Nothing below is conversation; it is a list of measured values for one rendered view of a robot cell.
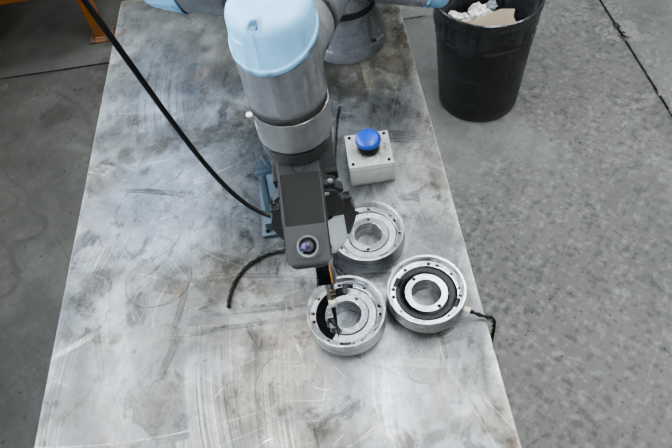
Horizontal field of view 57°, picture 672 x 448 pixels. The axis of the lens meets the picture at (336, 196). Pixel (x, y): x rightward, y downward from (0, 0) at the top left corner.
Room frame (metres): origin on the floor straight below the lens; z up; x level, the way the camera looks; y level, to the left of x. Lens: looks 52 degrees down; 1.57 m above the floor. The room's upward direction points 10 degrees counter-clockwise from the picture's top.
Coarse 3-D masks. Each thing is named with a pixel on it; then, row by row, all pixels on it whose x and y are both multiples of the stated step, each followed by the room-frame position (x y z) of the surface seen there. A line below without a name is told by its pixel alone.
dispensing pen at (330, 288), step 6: (318, 270) 0.39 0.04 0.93; (324, 270) 0.39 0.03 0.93; (318, 276) 0.39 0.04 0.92; (324, 276) 0.39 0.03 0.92; (330, 276) 0.38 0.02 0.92; (318, 282) 0.38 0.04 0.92; (324, 282) 0.38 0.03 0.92; (330, 282) 0.38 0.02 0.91; (330, 288) 0.38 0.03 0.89; (330, 294) 0.38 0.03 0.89; (330, 300) 0.38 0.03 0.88; (330, 306) 0.37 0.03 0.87; (336, 318) 0.36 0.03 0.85; (336, 324) 0.36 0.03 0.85
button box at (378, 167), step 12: (384, 132) 0.68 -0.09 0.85; (348, 144) 0.66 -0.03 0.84; (384, 144) 0.65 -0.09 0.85; (348, 156) 0.64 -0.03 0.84; (360, 156) 0.63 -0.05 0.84; (372, 156) 0.63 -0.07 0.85; (384, 156) 0.63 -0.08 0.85; (360, 168) 0.61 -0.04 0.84; (372, 168) 0.61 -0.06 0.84; (384, 168) 0.61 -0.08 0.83; (360, 180) 0.61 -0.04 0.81; (372, 180) 0.61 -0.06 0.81; (384, 180) 0.61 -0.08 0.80
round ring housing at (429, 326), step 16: (416, 256) 0.44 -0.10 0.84; (432, 256) 0.44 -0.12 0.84; (400, 272) 0.43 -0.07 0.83; (448, 272) 0.41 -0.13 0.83; (416, 288) 0.41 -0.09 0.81; (432, 288) 0.41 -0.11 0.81; (464, 288) 0.38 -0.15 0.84; (416, 304) 0.38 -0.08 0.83; (464, 304) 0.36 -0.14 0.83; (400, 320) 0.36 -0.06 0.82; (432, 320) 0.35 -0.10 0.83; (448, 320) 0.34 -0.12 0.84
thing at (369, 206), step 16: (368, 208) 0.54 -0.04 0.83; (384, 208) 0.54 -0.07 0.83; (368, 224) 0.52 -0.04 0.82; (384, 224) 0.51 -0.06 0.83; (400, 224) 0.51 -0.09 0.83; (352, 240) 0.49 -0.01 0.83; (384, 240) 0.48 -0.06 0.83; (400, 240) 0.47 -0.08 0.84; (352, 256) 0.46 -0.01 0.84; (384, 256) 0.45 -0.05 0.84
